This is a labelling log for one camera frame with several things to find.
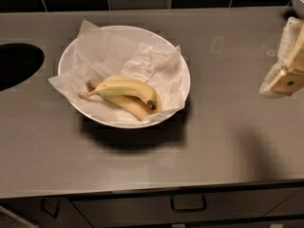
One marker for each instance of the wooden padded gripper finger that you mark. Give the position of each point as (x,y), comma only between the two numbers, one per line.
(290,78)
(287,43)

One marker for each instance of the yellow banana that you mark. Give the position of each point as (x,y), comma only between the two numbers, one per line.
(146,93)
(132,104)

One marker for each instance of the grey cabinet drawer front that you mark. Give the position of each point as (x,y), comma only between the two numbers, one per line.
(212,207)

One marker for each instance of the white crumpled paper liner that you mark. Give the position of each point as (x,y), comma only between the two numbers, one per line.
(104,53)

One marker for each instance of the black drawer handle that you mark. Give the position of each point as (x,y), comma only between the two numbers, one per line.
(188,203)

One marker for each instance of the black left cabinet handle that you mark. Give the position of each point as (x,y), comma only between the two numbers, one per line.
(50,206)

